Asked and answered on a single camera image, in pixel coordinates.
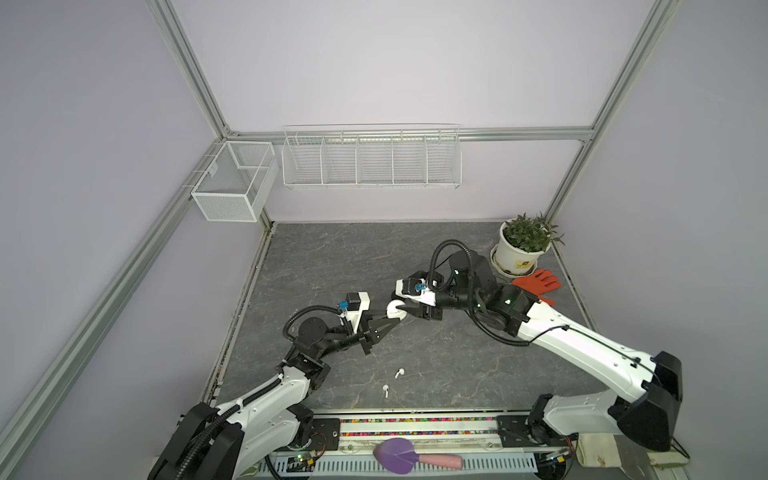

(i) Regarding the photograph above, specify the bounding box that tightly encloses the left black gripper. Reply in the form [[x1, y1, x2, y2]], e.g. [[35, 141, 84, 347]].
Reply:
[[317, 309, 399, 360]]

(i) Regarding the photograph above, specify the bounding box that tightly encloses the white earbud charging case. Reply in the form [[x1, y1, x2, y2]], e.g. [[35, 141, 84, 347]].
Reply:
[[386, 300, 408, 320]]

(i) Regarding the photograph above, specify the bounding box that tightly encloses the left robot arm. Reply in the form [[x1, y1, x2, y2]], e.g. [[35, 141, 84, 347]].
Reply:
[[148, 300, 407, 479]]

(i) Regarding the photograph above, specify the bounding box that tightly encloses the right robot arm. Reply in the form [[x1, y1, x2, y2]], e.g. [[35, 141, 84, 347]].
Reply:
[[393, 240, 683, 452]]

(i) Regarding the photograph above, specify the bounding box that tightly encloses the white plant pot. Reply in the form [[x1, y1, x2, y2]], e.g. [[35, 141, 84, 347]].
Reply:
[[490, 223, 551, 279]]

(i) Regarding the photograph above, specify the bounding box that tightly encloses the red rubber glove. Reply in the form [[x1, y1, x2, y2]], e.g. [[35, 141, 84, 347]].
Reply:
[[512, 269, 562, 306]]

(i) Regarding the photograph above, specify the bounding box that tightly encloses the green potted plant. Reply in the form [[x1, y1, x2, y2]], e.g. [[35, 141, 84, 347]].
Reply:
[[501, 213, 563, 253]]

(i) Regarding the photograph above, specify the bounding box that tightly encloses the white mesh box basket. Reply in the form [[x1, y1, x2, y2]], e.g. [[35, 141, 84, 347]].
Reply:
[[192, 141, 279, 223]]

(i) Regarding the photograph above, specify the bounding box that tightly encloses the right white work glove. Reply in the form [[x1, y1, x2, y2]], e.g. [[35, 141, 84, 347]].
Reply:
[[576, 433, 690, 472]]

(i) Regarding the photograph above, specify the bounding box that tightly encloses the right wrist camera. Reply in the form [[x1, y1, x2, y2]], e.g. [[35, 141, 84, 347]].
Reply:
[[394, 275, 436, 306]]

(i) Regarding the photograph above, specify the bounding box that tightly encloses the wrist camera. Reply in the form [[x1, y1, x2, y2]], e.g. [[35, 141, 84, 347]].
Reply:
[[339, 292, 370, 335], [394, 275, 436, 306]]

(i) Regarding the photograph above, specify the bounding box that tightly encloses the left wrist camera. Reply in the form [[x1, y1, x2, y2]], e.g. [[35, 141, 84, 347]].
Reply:
[[339, 292, 370, 335]]

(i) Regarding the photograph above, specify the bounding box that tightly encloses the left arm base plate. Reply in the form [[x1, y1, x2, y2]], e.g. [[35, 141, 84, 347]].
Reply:
[[287, 417, 341, 451]]

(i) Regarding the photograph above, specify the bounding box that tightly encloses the purple scoop pink handle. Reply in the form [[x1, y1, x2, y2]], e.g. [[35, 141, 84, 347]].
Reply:
[[373, 437, 463, 475]]

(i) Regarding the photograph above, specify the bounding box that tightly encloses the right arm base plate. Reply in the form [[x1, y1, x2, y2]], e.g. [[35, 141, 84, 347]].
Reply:
[[496, 414, 579, 448]]

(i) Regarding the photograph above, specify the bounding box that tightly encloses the white wire shelf basket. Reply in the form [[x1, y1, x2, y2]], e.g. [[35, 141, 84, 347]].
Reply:
[[282, 123, 463, 189]]

